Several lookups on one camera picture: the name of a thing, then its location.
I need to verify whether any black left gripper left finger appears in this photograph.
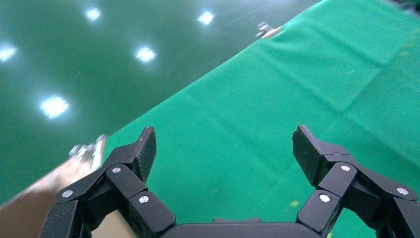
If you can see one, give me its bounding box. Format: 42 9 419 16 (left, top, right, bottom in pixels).
39 126 177 238

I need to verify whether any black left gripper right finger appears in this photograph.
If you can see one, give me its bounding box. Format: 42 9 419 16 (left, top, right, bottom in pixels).
292 124 420 238

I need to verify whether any silver metal clamp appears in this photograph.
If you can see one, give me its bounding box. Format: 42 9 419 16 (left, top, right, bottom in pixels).
256 21 283 39
69 134 107 172

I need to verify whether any green table cloth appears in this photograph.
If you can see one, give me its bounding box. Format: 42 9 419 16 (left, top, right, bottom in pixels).
102 0 420 238

